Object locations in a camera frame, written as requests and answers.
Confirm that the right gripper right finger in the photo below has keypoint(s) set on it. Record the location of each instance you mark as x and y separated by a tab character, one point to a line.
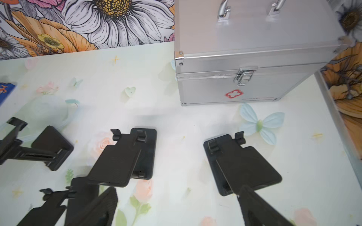
257	212

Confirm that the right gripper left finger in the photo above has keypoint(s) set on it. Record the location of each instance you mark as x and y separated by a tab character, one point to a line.
100	212

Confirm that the phone stand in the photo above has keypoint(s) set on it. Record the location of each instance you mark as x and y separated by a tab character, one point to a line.
50	147
131	157
70	201
234	166

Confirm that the blue white packet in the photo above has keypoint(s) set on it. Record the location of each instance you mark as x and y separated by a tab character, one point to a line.
5	90

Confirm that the silver metal case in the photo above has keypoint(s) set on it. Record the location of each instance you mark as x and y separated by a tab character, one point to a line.
243	51

